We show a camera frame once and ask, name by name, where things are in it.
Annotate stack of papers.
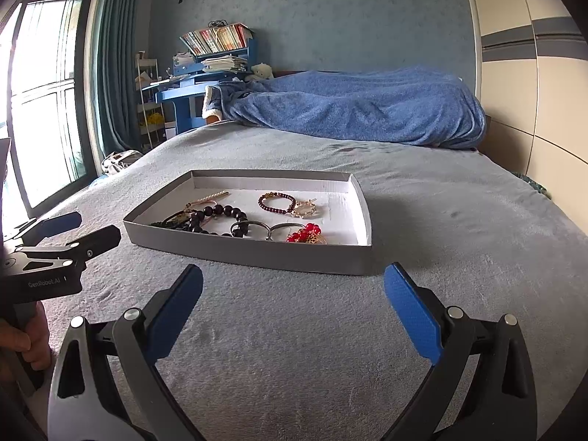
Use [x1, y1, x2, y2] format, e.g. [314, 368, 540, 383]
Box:
[202, 55, 249, 73]

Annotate blue blanket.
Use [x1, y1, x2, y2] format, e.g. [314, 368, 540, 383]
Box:
[220, 68, 488, 150]

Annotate fleece-lined garment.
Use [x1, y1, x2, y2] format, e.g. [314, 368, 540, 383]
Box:
[202, 83, 226, 125]

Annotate silver ring bangle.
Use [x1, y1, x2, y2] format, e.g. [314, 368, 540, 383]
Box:
[268, 221, 308, 242]
[230, 220, 272, 240]

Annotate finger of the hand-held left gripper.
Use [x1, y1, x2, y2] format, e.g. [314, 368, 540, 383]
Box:
[16, 225, 122, 271]
[9, 211, 83, 246]

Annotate teal patterned cloth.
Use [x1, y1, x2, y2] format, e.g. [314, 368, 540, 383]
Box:
[512, 172, 549, 198]

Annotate teal curtain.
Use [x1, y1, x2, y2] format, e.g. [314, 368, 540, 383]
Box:
[94, 0, 159, 157]

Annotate blue desk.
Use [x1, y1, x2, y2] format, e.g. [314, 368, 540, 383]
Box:
[142, 39, 258, 136]

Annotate gold pendant jewelry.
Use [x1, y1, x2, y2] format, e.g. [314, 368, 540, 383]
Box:
[290, 198, 320, 219]

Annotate person's left hand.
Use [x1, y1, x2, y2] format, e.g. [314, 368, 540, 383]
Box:
[0, 305, 53, 370]

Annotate white shelf rack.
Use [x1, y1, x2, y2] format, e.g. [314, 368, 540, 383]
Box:
[134, 53, 167, 152]

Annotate row of books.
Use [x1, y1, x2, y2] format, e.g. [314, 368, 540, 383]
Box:
[180, 23, 254, 56]

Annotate window with dark frame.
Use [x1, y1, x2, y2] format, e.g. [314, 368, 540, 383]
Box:
[0, 0, 99, 219]

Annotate red bead jewelry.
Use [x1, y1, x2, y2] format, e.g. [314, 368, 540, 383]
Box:
[286, 222, 328, 245]

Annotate cream wardrobe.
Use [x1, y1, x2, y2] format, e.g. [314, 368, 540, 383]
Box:
[459, 0, 588, 203]

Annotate white bag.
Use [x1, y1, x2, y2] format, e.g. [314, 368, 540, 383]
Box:
[100, 149, 143, 175]

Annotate grey cardboard tray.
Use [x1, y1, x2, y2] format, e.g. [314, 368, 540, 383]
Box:
[122, 169, 372, 276]

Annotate black bead bracelet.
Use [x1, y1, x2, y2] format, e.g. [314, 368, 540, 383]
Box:
[186, 204, 249, 239]

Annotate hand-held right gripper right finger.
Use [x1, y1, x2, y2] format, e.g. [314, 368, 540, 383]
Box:
[381, 262, 538, 441]

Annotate dark red bead bracelet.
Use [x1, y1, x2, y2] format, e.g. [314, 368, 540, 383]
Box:
[257, 191, 298, 214]

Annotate black cord bracelet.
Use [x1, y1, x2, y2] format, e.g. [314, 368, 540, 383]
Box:
[149, 210, 196, 233]

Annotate pearl gold hair clip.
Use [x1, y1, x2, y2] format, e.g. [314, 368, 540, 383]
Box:
[185, 190, 230, 209]

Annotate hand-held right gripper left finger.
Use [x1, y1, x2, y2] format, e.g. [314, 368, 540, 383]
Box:
[48, 264, 207, 441]

